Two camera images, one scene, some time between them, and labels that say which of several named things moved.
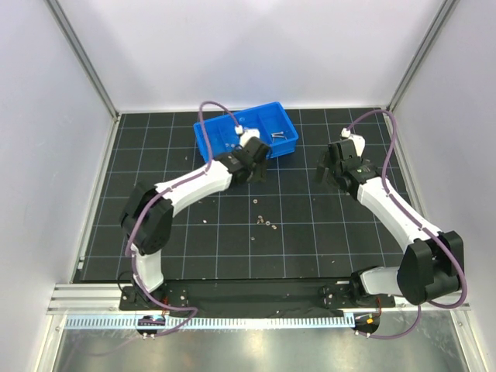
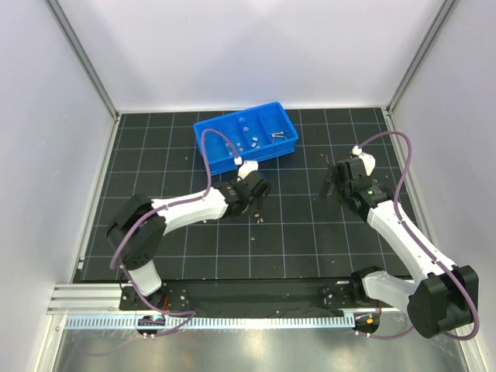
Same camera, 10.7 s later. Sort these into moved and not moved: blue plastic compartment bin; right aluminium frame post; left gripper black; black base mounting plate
Moved: left gripper black
Not moved: right aluminium frame post; black base mounting plate; blue plastic compartment bin
